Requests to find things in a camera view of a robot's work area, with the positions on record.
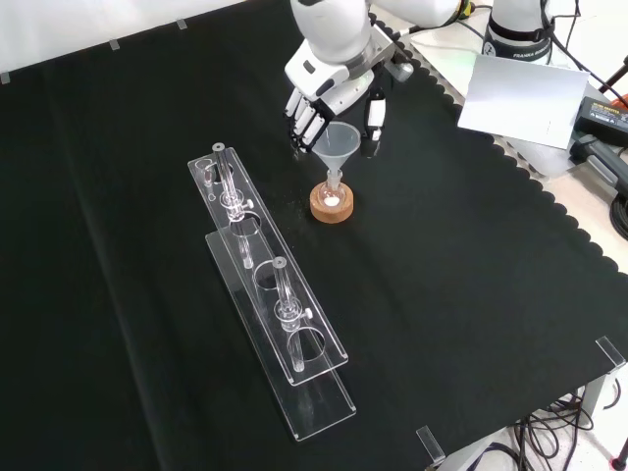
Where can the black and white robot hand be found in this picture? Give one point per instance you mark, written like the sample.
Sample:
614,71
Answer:
338,88

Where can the clear plastic funnel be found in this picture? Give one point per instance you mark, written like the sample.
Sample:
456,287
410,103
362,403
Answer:
338,142

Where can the small round-bottom glass flask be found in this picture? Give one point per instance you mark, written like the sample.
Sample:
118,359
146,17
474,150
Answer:
331,197

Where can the clear acrylic funnel stand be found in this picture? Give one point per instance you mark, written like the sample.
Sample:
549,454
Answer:
275,314

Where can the yellow stop button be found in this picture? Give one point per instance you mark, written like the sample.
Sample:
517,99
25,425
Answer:
468,7

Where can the pale board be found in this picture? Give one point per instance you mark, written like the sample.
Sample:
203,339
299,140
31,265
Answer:
525,100

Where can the black bench cloth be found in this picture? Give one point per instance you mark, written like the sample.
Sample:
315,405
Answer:
441,294

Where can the black power adapter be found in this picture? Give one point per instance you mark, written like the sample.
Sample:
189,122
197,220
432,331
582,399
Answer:
603,115

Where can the black and green plug block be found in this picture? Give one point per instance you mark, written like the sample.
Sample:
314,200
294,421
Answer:
601,157

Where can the grey bench leg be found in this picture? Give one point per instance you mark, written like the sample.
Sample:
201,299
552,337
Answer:
594,400

